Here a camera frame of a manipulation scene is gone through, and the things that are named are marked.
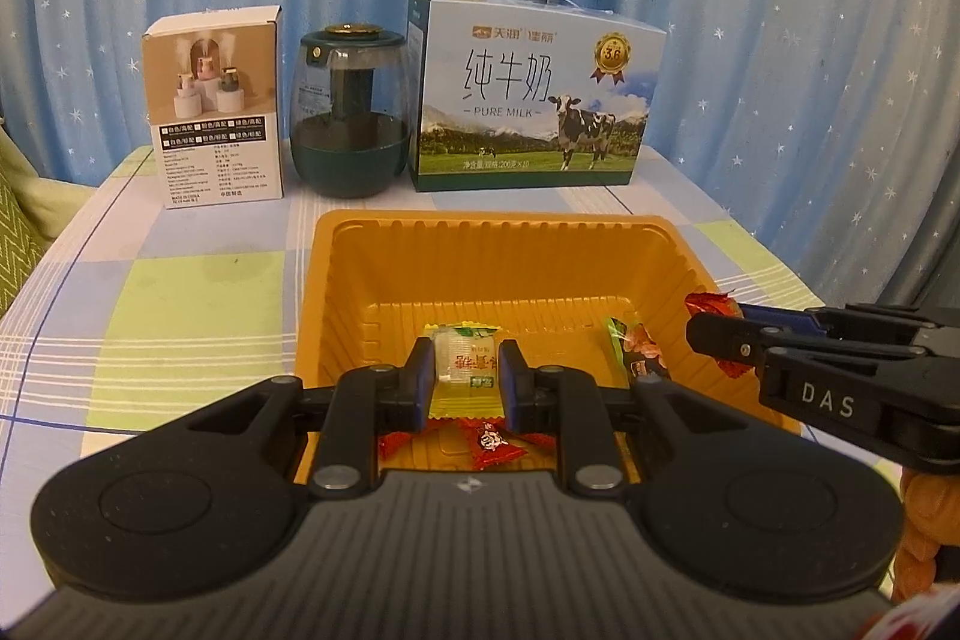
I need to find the orange plastic tray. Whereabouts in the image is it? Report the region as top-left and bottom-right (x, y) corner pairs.
(291, 209), (803, 487)

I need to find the green black snack packet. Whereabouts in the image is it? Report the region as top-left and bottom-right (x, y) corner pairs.
(606, 316), (671, 380)

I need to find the green zigzag pillow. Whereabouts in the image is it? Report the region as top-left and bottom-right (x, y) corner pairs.
(0, 160), (53, 320)

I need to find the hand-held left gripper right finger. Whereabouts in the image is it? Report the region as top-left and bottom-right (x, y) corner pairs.
(499, 338), (755, 500)

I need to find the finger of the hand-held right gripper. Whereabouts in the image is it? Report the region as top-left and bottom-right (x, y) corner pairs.
(686, 308), (777, 365)
(739, 304), (826, 333)

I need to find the checked pastel tablecloth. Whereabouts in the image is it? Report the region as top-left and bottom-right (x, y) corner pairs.
(0, 143), (912, 603)

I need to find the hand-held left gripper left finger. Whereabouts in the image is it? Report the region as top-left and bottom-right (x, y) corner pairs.
(180, 338), (437, 500)

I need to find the white humidifier box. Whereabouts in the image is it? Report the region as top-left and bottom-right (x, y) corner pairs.
(142, 5), (286, 210)

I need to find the yellow green candy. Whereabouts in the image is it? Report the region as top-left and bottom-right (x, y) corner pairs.
(421, 323), (502, 422)

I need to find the milk carton box with cow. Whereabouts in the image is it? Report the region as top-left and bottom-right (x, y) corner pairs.
(407, 0), (667, 193)

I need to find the red white printed cloth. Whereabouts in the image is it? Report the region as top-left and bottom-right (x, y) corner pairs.
(862, 591), (960, 640)

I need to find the person's right hand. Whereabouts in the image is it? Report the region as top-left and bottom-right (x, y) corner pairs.
(898, 466), (940, 605)

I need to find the dark green humidifier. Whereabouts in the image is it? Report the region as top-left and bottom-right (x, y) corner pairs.
(289, 21), (415, 199)

